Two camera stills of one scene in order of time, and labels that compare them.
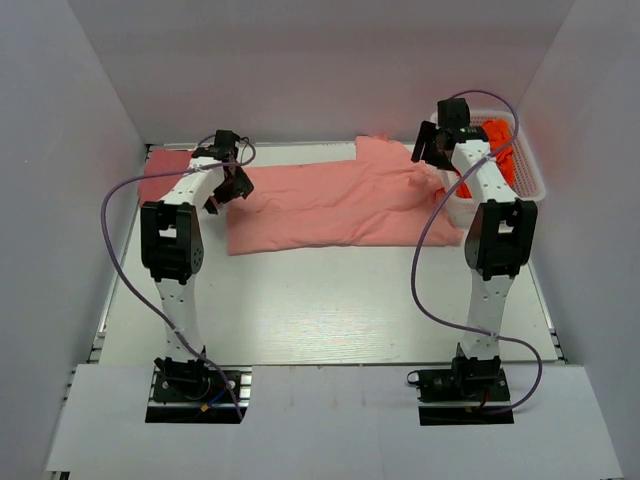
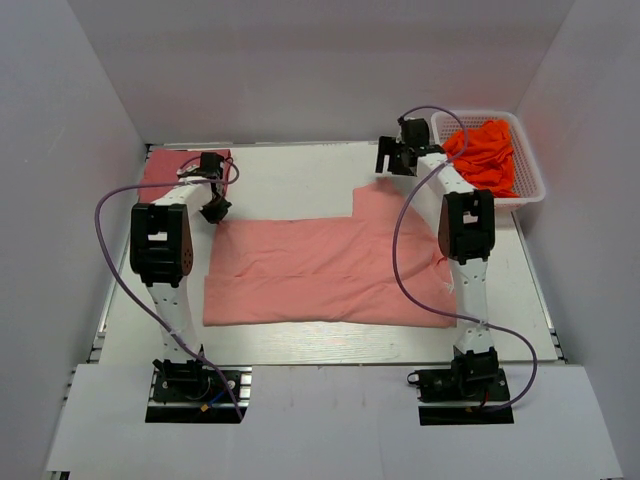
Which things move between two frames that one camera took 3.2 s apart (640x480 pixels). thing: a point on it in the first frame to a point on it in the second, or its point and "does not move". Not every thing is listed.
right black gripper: (427, 132) to (394, 167)
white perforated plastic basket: (529, 184) does not move
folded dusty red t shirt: (161, 161) does not move
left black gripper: (241, 187) to (218, 215)
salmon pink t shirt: (386, 199) to (328, 269)
